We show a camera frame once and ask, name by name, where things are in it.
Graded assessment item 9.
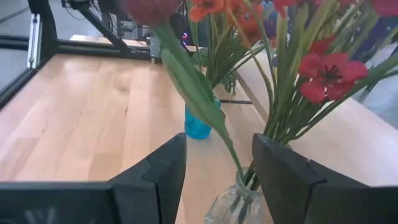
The teal glass vase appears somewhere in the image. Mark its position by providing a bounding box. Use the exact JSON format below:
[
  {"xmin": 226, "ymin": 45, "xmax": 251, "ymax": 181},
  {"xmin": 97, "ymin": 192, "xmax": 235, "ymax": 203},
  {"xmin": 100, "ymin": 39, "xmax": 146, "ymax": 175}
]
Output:
[{"xmin": 184, "ymin": 98, "xmax": 222, "ymax": 140}]

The red artificial flower bunch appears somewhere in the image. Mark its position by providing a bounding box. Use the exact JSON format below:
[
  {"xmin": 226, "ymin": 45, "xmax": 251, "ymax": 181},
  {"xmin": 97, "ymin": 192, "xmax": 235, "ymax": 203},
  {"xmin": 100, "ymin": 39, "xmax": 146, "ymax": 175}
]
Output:
[{"xmin": 242, "ymin": 0, "xmax": 398, "ymax": 190}]

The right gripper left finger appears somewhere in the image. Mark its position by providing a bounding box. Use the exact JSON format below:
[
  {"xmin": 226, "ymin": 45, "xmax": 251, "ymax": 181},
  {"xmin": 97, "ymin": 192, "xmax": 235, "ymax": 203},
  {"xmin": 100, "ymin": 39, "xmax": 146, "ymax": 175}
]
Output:
[{"xmin": 0, "ymin": 133, "xmax": 188, "ymax": 224}]

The orange artificial flower bunch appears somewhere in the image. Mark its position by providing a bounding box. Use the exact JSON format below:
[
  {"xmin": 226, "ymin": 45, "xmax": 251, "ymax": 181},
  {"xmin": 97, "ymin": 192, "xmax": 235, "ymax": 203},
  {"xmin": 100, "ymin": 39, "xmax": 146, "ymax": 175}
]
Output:
[{"xmin": 188, "ymin": 0, "xmax": 268, "ymax": 91}]

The blue artificial flower bunch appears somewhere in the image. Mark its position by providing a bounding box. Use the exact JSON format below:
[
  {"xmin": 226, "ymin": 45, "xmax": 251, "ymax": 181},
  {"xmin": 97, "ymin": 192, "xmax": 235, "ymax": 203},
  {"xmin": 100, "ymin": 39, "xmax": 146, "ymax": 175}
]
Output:
[{"xmin": 260, "ymin": 0, "xmax": 277, "ymax": 18}]

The dark red artificial tulip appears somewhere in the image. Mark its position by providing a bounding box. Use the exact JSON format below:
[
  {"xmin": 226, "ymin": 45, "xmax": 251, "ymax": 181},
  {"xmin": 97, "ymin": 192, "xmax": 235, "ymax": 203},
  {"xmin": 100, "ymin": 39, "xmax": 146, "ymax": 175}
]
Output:
[{"xmin": 121, "ymin": 0, "xmax": 246, "ymax": 184}]

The silver metal bracket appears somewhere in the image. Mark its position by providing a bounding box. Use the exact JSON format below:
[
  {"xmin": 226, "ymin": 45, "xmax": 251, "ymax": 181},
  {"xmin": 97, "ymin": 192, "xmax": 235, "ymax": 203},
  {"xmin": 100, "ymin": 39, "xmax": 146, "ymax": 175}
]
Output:
[{"xmin": 27, "ymin": 14, "xmax": 42, "ymax": 69}]

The clear glass vase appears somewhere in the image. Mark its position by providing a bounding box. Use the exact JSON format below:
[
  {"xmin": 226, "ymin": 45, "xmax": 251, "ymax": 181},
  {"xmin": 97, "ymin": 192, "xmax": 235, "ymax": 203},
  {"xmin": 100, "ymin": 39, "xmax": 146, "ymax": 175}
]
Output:
[{"xmin": 204, "ymin": 167, "xmax": 274, "ymax": 224}]

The black metal table frame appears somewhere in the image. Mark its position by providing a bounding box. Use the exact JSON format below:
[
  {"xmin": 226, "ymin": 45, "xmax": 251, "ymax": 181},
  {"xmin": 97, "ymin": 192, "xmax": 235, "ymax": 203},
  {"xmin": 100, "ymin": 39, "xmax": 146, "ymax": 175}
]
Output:
[{"xmin": 0, "ymin": 0, "xmax": 162, "ymax": 110}]

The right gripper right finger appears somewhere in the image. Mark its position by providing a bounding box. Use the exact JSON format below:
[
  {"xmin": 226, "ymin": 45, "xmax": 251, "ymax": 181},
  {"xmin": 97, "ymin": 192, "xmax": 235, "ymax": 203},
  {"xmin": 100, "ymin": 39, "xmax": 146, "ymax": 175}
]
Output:
[{"xmin": 252, "ymin": 133, "xmax": 398, "ymax": 224}]

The wooden shelf with black legs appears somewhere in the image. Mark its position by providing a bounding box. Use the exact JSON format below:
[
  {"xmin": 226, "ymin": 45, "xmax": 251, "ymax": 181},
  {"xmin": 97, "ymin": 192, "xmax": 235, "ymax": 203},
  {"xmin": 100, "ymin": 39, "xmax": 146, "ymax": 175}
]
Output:
[{"xmin": 219, "ymin": 46, "xmax": 398, "ymax": 187}]

